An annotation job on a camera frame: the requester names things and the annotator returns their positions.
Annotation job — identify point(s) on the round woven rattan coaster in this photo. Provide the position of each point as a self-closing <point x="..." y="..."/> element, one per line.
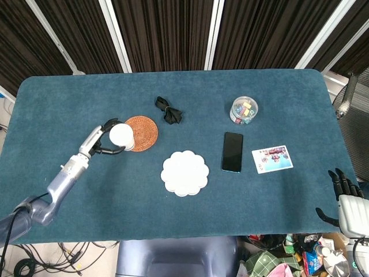
<point x="145" y="131"/>

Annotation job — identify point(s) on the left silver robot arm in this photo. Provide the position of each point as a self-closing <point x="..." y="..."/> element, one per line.
<point x="62" y="181"/>

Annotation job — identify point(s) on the left black-fingered robot hand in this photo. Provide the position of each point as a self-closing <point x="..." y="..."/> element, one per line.
<point x="90" y="140"/>

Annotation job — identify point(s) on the white flower-shaped coaster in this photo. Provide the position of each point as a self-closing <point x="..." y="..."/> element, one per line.
<point x="186" y="174"/>

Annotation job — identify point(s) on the green checkered cloth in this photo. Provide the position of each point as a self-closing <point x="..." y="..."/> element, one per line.
<point x="265" y="264"/>

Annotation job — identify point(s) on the pink cloth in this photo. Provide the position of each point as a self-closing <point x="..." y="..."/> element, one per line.
<point x="281" y="271"/>

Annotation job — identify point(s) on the black smartphone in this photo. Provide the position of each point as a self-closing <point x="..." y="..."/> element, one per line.
<point x="232" y="151"/>

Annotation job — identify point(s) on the right black-fingered robot hand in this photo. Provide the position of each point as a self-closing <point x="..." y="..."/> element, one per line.
<point x="354" y="216"/>

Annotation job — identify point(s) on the clear jar of coloured clips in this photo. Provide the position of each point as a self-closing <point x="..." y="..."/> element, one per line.
<point x="243" y="111"/>

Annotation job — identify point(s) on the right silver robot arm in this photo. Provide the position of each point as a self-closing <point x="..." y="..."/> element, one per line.
<point x="361" y="256"/>

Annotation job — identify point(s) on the blue snack bag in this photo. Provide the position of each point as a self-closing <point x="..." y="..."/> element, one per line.
<point x="312" y="259"/>

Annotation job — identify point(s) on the silver foil bag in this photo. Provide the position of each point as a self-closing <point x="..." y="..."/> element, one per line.
<point x="335" y="264"/>

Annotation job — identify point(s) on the brown cardboard box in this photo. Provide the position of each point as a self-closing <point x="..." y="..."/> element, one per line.
<point x="333" y="241"/>

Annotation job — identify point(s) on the blue-grey robot torso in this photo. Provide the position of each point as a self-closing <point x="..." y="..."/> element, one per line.
<point x="173" y="256"/>

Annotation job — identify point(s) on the white cup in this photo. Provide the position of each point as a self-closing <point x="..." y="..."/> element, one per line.
<point x="121" y="135"/>

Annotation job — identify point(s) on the white frame post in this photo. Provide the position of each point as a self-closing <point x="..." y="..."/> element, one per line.
<point x="54" y="37"/>
<point x="115" y="34"/>
<point x="214" y="34"/>
<point x="320" y="37"/>
<point x="346" y="46"/>

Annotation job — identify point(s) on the black pleated curtain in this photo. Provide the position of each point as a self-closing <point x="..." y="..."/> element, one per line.
<point x="83" y="34"/>
<point x="259" y="34"/>
<point x="23" y="49"/>
<point x="164" y="34"/>

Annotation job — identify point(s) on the printed photo card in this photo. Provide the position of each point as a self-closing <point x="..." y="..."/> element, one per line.
<point x="272" y="158"/>

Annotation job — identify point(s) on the blue velvet tablecloth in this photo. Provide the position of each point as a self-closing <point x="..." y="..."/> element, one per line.
<point x="86" y="95"/>

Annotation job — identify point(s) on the black fabric bow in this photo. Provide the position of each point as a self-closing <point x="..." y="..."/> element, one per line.
<point x="170" y="114"/>

